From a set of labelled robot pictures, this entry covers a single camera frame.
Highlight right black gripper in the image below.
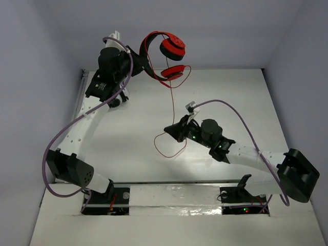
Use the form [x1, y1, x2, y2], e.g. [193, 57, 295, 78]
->
[165, 114, 213, 149]

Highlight red black headphones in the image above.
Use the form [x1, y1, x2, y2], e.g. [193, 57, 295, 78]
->
[139, 31, 186, 88]

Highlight red headphone cable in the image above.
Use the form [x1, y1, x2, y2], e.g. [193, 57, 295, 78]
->
[154, 57, 192, 158]

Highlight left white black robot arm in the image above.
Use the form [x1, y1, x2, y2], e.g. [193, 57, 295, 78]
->
[42, 46, 149, 202]

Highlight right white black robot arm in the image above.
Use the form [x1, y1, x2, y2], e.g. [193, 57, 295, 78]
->
[164, 115, 320, 203]

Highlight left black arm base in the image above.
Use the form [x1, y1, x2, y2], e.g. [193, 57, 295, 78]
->
[80, 186, 130, 216]

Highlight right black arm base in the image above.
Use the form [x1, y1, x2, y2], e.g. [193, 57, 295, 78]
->
[217, 174, 270, 215]

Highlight white foil covered panel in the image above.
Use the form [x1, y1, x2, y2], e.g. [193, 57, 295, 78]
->
[129, 184, 222, 216]

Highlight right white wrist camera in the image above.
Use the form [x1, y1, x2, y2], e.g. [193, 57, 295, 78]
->
[186, 101, 200, 124]

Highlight metal rail at left edge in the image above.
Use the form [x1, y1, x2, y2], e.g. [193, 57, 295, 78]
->
[52, 69, 89, 184]

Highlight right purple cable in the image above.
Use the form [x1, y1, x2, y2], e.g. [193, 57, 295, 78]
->
[196, 99, 291, 214]

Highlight purple cable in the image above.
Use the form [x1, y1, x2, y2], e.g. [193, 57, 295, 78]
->
[196, 99, 291, 214]
[42, 37, 134, 213]

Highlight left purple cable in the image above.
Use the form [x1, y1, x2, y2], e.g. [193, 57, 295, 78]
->
[42, 37, 134, 213]

